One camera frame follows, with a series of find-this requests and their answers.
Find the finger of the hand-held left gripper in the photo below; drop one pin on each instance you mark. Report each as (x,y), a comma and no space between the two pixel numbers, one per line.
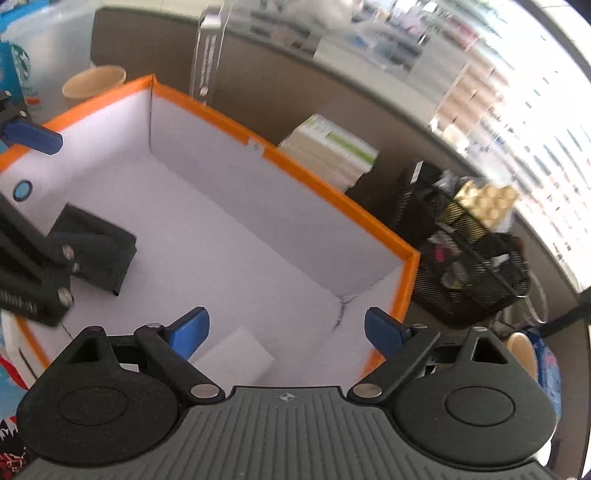
(27,272)
(36,137)

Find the stack of books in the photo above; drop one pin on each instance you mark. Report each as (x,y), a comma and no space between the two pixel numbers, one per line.
(332,150)

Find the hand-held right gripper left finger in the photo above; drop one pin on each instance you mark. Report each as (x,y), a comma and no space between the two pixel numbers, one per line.
(190,333)

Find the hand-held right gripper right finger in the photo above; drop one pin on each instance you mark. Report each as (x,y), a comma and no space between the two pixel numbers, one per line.
(382,331)

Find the white cup with green logo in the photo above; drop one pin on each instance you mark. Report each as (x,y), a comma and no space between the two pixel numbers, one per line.
(24,74)

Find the clear acrylic stand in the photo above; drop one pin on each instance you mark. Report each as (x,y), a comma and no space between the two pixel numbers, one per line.
(210,60)

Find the black mesh desk organizer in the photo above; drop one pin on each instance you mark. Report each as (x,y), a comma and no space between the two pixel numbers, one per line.
(466,272)

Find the small black box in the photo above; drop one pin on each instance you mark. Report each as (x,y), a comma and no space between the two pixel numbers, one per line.
(117,258)

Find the small white box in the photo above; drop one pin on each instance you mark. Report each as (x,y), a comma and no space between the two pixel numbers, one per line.
(234,355)

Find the blue box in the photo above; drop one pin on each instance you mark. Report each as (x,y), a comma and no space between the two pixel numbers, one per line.
(5,69)

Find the gold chocolate box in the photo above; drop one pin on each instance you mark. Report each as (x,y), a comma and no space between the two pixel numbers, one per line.
(488,205)

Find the orange-rimmed white storage box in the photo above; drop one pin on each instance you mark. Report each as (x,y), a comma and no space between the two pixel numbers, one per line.
(258,240)

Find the brown paper cup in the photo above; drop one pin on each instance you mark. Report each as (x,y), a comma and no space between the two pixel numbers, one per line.
(92,84)

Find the blue printed packet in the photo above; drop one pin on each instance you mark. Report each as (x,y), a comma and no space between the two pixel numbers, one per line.
(548,374)

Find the printed cloth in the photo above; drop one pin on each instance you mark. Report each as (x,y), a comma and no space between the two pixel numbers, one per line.
(10,415)

